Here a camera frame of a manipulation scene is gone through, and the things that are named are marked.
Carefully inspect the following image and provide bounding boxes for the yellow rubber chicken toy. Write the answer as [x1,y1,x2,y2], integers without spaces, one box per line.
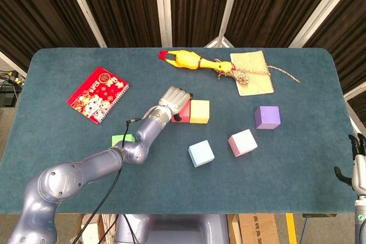
[158,50,234,74]

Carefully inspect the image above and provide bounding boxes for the yellow foam cube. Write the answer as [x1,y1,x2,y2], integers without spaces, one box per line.
[189,99,210,125]

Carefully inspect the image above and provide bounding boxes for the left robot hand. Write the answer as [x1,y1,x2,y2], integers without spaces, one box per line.
[158,86,194,122]

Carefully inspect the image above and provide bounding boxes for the light blue foam cube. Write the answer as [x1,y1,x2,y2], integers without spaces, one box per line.
[188,139,215,168]

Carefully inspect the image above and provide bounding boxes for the pink foam cube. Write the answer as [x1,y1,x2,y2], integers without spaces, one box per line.
[228,129,258,158]

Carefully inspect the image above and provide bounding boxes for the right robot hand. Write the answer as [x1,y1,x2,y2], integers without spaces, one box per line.
[333,133,366,196]

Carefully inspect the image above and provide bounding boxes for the brown cardboard box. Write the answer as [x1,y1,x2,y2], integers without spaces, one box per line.
[238,214,280,244]

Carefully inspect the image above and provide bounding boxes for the white metal frame post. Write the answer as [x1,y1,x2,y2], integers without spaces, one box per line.
[204,0,244,48]
[343,83,366,102]
[0,51,28,78]
[153,0,173,48]
[61,0,108,48]
[288,0,360,48]

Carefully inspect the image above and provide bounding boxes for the green foam cube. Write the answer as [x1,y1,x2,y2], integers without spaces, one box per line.
[112,134,136,147]

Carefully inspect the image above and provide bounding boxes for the black equipment box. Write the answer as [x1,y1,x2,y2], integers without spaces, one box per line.
[0,91,18,107]

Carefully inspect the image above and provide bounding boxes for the beige cloth notebook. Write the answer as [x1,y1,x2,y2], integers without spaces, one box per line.
[230,50,275,97]

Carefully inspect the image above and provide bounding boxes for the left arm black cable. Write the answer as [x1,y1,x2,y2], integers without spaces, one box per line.
[75,117,152,244]

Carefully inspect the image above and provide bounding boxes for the teal felt table cover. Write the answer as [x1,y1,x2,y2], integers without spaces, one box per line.
[0,47,361,215]

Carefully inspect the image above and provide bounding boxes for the purple foam cube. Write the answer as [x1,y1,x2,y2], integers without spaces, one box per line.
[254,106,281,130]

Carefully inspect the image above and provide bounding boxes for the red foam cube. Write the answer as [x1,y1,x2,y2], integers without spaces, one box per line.
[170,99,192,123]

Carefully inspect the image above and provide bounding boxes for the dark brown curtain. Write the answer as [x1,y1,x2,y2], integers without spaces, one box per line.
[0,0,366,107]

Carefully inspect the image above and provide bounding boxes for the braided rope toy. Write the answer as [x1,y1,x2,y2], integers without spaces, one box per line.
[216,58,301,85]

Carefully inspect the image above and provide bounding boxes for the white carton box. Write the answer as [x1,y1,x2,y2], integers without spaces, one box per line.
[81,214,101,244]

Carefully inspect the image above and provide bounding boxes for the grey robot torso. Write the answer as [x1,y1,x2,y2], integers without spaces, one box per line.
[114,214,229,244]

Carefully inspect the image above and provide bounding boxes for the red spiral notebook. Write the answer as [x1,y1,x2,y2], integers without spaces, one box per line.
[66,66,130,125]

